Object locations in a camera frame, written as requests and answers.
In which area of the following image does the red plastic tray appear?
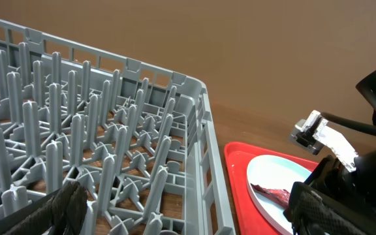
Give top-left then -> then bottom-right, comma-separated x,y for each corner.
225,142 -> 320,234

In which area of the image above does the red ketchup sachet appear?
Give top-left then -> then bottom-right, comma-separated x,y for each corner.
251,184 -> 290,209

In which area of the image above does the large white plate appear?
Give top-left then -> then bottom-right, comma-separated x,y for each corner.
246,155 -> 311,235

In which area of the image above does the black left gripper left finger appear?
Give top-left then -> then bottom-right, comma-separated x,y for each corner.
7,181 -> 87,235

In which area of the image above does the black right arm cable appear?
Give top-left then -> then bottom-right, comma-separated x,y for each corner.
320,112 -> 376,141

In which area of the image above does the grey dishwasher rack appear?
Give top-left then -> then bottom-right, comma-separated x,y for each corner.
0,20 -> 235,234

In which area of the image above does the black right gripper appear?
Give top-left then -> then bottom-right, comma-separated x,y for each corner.
304,150 -> 376,223

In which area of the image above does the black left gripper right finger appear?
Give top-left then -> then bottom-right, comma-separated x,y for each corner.
284,181 -> 376,235

